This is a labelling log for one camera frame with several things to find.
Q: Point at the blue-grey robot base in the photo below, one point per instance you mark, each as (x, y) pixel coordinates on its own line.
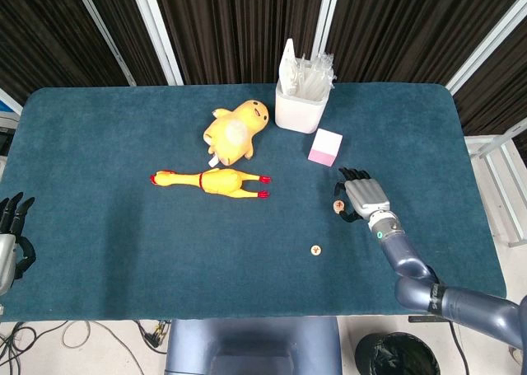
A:
(247, 342)

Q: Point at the black trash bin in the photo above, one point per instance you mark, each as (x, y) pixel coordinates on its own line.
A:
(395, 356)

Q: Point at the white metal frame post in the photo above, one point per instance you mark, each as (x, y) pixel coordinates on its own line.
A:
(486, 49)
(103, 33)
(328, 20)
(156, 33)

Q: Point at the pink white cube block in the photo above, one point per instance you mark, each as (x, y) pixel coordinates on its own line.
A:
(325, 148)

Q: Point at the round wooden chess piece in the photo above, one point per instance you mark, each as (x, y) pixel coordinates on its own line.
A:
(315, 250)
(338, 205)

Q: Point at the clear plastic-wrapped straws bundle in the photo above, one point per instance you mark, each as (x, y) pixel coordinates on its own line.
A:
(313, 78)

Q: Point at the teal fabric table mat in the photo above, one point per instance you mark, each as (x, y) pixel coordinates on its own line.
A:
(123, 226)

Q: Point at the white metal rack frame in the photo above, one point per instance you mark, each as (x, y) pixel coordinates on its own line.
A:
(477, 144)

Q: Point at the yellow plush duck toy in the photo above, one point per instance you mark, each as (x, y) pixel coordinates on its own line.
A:
(234, 136)

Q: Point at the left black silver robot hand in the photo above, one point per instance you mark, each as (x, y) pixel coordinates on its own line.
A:
(7, 259)

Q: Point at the yellow rubber chicken toy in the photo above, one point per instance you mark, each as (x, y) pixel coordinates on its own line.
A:
(218, 181)

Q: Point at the dark brown pleated curtain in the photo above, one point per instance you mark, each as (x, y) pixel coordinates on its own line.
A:
(247, 20)

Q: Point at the white paper packet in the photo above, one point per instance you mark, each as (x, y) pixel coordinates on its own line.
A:
(287, 70)

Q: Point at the white square plastic container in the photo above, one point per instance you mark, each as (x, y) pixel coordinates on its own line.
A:
(298, 113)

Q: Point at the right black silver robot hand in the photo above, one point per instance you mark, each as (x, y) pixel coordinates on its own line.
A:
(368, 198)

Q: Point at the blue white sign board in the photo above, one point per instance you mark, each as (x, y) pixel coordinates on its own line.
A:
(6, 105)

